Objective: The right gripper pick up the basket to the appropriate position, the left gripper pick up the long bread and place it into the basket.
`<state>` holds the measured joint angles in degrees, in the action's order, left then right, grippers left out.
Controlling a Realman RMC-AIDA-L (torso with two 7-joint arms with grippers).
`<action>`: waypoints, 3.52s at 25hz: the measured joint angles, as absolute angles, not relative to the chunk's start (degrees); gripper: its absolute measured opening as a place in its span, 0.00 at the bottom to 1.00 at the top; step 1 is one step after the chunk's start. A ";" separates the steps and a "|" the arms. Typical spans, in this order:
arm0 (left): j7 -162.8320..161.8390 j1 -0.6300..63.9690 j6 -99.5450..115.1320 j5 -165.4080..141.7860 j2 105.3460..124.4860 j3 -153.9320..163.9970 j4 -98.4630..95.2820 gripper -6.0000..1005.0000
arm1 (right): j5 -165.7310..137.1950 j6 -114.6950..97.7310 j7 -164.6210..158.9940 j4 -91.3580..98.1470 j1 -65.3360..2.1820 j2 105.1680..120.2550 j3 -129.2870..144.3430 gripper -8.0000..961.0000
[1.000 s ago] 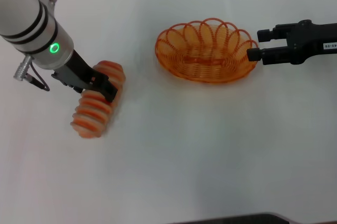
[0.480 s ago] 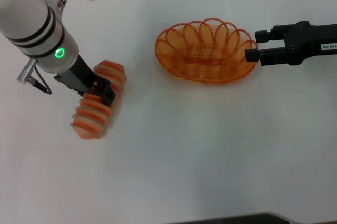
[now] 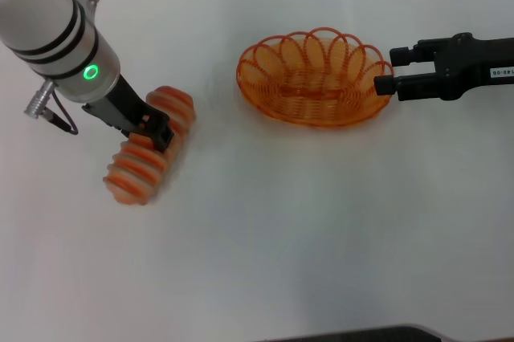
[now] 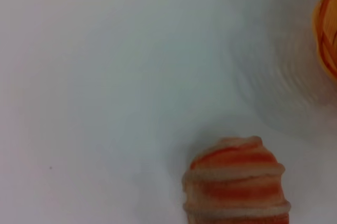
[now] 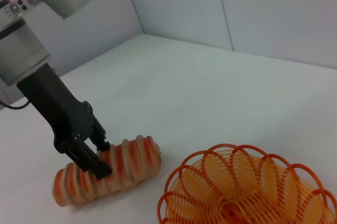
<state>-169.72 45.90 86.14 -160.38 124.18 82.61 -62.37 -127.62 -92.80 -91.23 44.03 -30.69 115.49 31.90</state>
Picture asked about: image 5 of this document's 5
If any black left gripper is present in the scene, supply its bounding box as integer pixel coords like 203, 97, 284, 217
16, 62, 113, 180

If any orange cream striped bread roll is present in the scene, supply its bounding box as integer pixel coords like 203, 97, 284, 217
52, 135, 162, 208

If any orange plastic wire basket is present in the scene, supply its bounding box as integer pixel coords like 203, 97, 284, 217
156, 143, 335, 224

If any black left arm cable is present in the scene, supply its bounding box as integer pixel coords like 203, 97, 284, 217
0, 97, 32, 111

